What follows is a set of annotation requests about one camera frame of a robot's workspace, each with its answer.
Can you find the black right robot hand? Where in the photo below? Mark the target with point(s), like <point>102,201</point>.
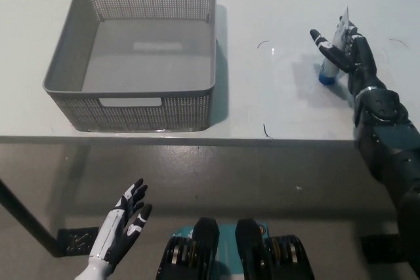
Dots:
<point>362,60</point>

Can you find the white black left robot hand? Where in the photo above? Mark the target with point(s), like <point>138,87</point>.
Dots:
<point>119,231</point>

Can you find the white blue shampoo tube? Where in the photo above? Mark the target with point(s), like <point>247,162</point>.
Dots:
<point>328,70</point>

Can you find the black floor plate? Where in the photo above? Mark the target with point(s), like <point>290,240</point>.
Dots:
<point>75,240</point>
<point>379,248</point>

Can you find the black teal robot torso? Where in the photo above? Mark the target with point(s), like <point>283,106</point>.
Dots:
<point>206,250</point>

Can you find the black table leg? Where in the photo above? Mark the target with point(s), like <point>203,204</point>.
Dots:
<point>31,216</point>

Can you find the grey perforated plastic basket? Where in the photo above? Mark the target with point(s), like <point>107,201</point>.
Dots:
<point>147,60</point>

